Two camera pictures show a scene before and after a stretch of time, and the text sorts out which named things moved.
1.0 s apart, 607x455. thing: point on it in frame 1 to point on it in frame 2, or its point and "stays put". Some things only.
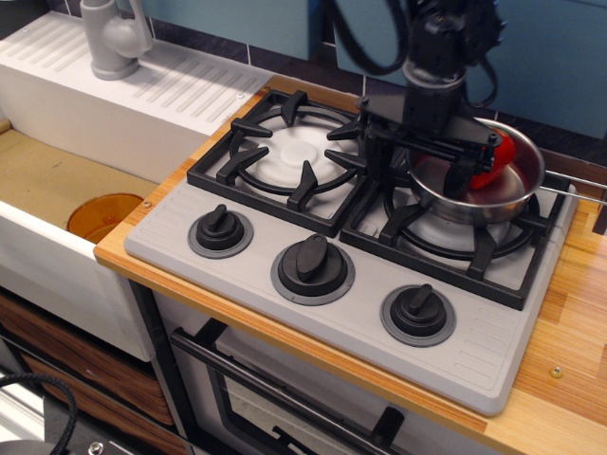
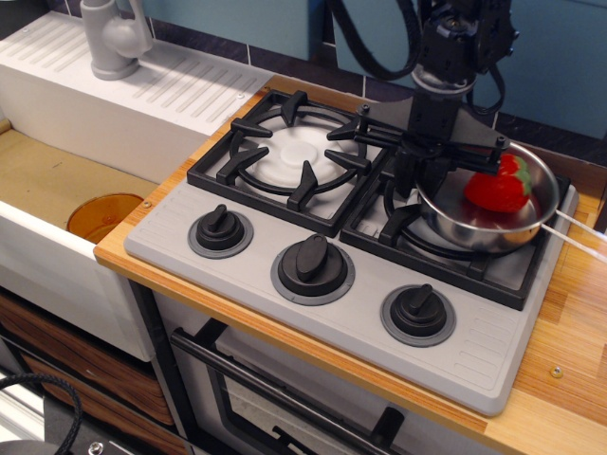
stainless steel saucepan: x=509 y=191 to x=449 y=213
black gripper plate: x=432 y=117 to x=393 y=117
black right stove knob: x=418 y=316 stays put
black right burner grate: x=496 y=261 stays put
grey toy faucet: x=116 y=44 stays put
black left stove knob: x=220 y=234 stays put
